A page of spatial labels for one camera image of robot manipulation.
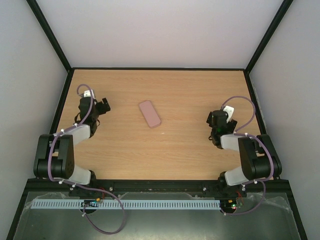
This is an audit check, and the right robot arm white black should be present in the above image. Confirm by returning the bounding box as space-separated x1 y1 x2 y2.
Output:
206 109 283 196

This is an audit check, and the left controller board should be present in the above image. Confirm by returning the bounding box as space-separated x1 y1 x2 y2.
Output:
79 197 104 208

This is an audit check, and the right controller board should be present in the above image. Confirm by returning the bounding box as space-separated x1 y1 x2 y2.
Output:
220 197 244 212

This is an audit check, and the pink glasses case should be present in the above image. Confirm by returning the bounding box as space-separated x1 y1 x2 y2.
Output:
138 100 162 128

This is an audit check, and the light blue slotted cable duct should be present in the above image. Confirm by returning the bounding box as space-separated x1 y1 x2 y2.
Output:
31 199 221 210

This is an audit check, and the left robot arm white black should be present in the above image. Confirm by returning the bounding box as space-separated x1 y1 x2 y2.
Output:
33 96 111 189

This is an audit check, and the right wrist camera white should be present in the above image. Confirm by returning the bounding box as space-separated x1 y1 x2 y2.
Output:
221 105 235 123

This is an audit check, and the controller board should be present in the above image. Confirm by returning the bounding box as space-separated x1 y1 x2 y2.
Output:
220 197 244 212
79 197 104 208

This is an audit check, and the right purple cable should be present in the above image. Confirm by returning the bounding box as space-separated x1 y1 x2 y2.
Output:
219 95 275 217

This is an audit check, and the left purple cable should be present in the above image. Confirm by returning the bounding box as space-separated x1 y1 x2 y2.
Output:
46 83 126 236

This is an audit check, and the purple cable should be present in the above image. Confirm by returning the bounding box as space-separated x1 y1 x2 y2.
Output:
46 83 126 236
219 95 275 217

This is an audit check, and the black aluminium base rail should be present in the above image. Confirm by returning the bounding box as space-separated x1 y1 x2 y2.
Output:
24 178 291 200

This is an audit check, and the black enclosure frame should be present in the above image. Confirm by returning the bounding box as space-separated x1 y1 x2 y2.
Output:
0 0 320 240

